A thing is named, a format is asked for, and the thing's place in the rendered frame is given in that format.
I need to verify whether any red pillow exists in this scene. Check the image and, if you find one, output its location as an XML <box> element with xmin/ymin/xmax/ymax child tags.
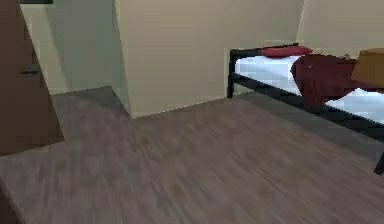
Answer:
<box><xmin>259</xmin><ymin>45</ymin><xmax>314</xmax><ymax>59</ymax></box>

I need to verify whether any dark red blanket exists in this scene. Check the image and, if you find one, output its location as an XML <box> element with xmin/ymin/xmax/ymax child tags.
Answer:
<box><xmin>290</xmin><ymin>54</ymin><xmax>384</xmax><ymax>111</ymax></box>

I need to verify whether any brown room door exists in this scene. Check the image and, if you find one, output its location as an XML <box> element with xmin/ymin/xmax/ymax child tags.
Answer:
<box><xmin>0</xmin><ymin>0</ymin><xmax>65</xmax><ymax>157</ymax></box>

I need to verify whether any brown cardboard box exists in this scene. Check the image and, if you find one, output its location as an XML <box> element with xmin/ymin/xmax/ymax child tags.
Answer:
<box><xmin>351</xmin><ymin>47</ymin><xmax>384</xmax><ymax>89</ymax></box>

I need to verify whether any dark framed picture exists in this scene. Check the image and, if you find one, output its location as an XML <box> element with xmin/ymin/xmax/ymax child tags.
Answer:
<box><xmin>19</xmin><ymin>0</ymin><xmax>54</xmax><ymax>5</ymax></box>

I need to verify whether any black frame bed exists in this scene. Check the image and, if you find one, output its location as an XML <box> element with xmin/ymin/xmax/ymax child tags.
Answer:
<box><xmin>226</xmin><ymin>43</ymin><xmax>384</xmax><ymax>176</ymax></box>

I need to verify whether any black door handle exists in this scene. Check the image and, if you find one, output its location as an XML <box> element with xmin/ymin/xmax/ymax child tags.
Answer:
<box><xmin>21</xmin><ymin>64</ymin><xmax>42</xmax><ymax>76</ymax></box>

